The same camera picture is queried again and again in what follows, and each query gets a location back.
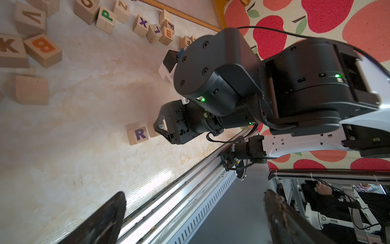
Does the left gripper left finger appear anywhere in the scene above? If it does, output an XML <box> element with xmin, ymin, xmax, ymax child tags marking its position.
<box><xmin>59</xmin><ymin>191</ymin><xmax>127</xmax><ymax>244</ymax></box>

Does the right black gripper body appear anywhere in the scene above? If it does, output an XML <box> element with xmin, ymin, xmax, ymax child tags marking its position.
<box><xmin>159</xmin><ymin>100</ymin><xmax>258</xmax><ymax>145</ymax></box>

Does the wooden block letter C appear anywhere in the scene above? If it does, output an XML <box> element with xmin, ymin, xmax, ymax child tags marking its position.
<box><xmin>74</xmin><ymin>0</ymin><xmax>100</xmax><ymax>25</ymax></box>

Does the wooden block letter P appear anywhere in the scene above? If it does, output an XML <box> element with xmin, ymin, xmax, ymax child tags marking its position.
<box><xmin>96</xmin><ymin>5</ymin><xmax>116</xmax><ymax>34</ymax></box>

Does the wooden block letter E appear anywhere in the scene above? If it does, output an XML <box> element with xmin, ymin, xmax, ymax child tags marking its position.
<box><xmin>147</xmin><ymin>123</ymin><xmax>166</xmax><ymax>138</ymax></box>

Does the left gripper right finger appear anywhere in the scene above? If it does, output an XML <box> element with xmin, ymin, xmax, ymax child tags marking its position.
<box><xmin>264</xmin><ymin>190</ymin><xmax>333</xmax><ymax>244</ymax></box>

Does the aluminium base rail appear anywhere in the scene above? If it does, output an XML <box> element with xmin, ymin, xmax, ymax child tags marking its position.
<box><xmin>117</xmin><ymin>144</ymin><xmax>236</xmax><ymax>244</ymax></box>

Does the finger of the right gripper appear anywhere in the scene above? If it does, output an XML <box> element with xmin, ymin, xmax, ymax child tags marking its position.
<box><xmin>153</xmin><ymin>112</ymin><xmax>169</xmax><ymax>140</ymax></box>

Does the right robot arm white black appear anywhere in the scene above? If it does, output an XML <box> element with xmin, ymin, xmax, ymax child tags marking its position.
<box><xmin>153</xmin><ymin>27</ymin><xmax>390</xmax><ymax>171</ymax></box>

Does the wooden block letter Z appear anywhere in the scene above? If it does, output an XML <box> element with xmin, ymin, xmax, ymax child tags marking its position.
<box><xmin>113</xmin><ymin>0</ymin><xmax>130</xmax><ymax>24</ymax></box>

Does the wooden block letter V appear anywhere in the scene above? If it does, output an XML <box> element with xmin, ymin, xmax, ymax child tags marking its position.
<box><xmin>14</xmin><ymin>2</ymin><xmax>47</xmax><ymax>37</ymax></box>

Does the wooden block letter B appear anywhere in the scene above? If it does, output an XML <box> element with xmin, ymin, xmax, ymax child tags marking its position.
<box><xmin>23</xmin><ymin>34</ymin><xmax>63</xmax><ymax>68</ymax></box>

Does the wooden block letter K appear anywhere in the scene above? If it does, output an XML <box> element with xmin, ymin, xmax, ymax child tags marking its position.
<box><xmin>0</xmin><ymin>34</ymin><xmax>30</xmax><ymax>68</ymax></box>

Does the wooden block letter R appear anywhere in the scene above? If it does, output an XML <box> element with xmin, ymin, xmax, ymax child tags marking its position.
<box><xmin>127</xmin><ymin>126</ymin><xmax>149</xmax><ymax>145</ymax></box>

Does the wooden block letter X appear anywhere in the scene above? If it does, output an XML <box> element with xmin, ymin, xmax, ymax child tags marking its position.
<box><xmin>133</xmin><ymin>15</ymin><xmax>149</xmax><ymax>38</ymax></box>

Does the plain wooden block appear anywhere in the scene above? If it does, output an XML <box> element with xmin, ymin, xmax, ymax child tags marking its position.
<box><xmin>15</xmin><ymin>76</ymin><xmax>49</xmax><ymax>105</ymax></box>

